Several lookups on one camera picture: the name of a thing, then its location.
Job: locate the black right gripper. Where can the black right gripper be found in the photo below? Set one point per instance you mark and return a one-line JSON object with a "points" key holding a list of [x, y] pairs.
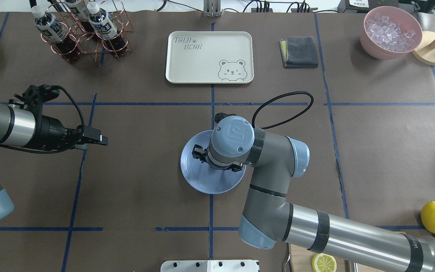
{"points": [[198, 154]]}

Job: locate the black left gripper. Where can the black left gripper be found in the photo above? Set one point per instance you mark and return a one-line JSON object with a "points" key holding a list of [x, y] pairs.
{"points": [[52, 131]]}

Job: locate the blue round plate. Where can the blue round plate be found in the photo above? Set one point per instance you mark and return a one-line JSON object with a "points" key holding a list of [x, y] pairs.
{"points": [[200, 175]]}

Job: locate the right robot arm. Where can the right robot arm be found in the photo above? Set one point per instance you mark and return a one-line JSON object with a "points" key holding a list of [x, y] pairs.
{"points": [[370, 200]]}

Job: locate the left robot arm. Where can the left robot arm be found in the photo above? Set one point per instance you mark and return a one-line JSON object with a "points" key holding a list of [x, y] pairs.
{"points": [[41, 187]]}

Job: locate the cream bear tray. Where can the cream bear tray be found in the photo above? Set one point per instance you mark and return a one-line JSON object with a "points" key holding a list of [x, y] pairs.
{"points": [[209, 57]]}

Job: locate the right tea bottle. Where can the right tea bottle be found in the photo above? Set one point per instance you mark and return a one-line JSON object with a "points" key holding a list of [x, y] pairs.
{"points": [[106, 29]]}

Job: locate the tea bottle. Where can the tea bottle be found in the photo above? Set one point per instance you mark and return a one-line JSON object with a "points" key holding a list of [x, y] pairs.
{"points": [[55, 33], [80, 12], [106, 29]]}

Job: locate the left tea bottle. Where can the left tea bottle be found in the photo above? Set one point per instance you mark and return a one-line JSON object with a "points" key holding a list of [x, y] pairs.
{"points": [[55, 33]]}

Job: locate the bottom tea bottle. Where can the bottom tea bottle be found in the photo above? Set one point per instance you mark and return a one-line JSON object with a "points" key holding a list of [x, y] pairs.
{"points": [[80, 12]]}

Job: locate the grey yellow folded cloth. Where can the grey yellow folded cloth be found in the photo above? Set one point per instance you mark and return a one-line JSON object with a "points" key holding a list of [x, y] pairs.
{"points": [[298, 52]]}

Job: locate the wooden cutting board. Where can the wooden cutting board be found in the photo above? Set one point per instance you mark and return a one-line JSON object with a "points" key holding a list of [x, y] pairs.
{"points": [[301, 261]]}

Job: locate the lemon slice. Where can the lemon slice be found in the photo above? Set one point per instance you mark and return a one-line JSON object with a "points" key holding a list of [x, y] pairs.
{"points": [[323, 263]]}

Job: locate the pink bowl of ice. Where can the pink bowl of ice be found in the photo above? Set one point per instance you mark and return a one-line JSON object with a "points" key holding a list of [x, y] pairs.
{"points": [[389, 33]]}

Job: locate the upper yellow lemon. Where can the upper yellow lemon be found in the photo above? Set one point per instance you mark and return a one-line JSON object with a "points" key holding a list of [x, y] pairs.
{"points": [[428, 216]]}

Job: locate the wooden stand base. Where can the wooden stand base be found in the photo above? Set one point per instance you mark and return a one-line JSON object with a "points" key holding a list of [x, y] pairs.
{"points": [[431, 49]]}

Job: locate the copper wire bottle rack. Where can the copper wire bottle rack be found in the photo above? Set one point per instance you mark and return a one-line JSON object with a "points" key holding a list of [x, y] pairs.
{"points": [[86, 45]]}

